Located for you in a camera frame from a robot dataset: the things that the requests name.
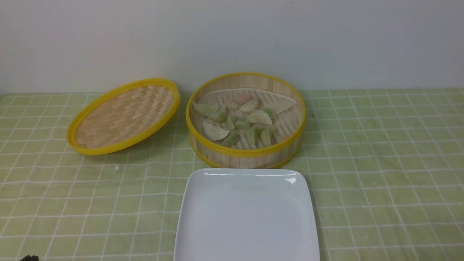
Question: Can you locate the pale white dumpling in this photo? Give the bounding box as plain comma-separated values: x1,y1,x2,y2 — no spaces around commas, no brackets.
203,121,230,141

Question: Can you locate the white square plate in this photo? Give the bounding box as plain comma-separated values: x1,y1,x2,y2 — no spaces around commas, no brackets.
173,168,320,261

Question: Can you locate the green dumpling front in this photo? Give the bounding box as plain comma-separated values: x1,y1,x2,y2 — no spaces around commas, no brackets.
220,132,240,147

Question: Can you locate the green dumpling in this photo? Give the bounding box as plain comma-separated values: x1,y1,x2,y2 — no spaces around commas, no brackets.
220,132,240,147
192,103,219,117

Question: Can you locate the white steamer liner paper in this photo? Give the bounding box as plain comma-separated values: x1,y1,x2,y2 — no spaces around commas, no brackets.
190,88,302,150

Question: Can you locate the bamboo steamer basket yellow rim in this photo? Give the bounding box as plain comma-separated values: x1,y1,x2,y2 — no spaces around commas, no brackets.
186,72,306,169

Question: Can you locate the pink dumpling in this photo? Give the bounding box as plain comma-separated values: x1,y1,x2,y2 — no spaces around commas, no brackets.
225,94,252,111

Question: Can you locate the white dumpling centre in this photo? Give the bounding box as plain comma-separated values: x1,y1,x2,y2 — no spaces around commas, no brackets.
246,109,273,125

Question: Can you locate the green dumpling upper left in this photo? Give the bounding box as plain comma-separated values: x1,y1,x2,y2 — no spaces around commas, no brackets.
192,103,219,117

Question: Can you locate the bamboo steamer lid yellow rim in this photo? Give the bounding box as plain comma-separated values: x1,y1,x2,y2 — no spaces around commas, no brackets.
66,79,181,156

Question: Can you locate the green checkered tablecloth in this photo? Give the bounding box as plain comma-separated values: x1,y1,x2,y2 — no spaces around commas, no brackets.
0,89,464,261

